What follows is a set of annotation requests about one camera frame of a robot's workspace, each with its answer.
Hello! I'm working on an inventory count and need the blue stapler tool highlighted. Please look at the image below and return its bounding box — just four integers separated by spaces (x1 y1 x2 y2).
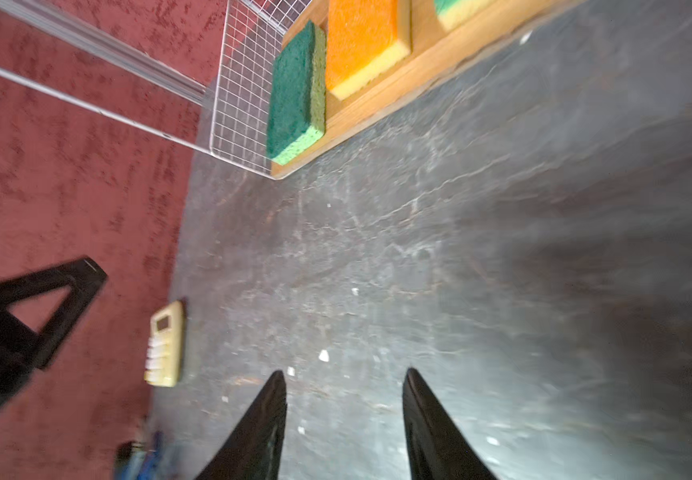
112 431 164 480

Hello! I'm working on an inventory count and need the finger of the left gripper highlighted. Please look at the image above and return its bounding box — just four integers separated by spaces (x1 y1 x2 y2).
0 257 108 369

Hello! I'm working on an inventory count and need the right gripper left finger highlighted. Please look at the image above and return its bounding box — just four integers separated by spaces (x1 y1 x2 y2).
197 370 288 480

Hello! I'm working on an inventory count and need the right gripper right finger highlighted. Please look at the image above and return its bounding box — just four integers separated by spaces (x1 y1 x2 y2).
402 367 496 480

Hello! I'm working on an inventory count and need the light green sponge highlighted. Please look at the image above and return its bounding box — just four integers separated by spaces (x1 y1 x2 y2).
434 0 494 32

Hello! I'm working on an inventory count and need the white wire wooden shelf rack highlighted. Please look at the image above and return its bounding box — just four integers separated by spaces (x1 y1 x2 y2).
0 1 577 180

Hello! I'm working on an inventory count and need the dark green sponge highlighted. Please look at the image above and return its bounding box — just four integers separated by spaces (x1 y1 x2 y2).
266 21 326 166

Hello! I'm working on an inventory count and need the cream calculator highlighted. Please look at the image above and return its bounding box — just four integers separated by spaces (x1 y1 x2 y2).
145 300 186 387

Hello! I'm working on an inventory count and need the orange sponge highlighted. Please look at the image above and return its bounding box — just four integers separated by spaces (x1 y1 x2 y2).
326 0 412 101

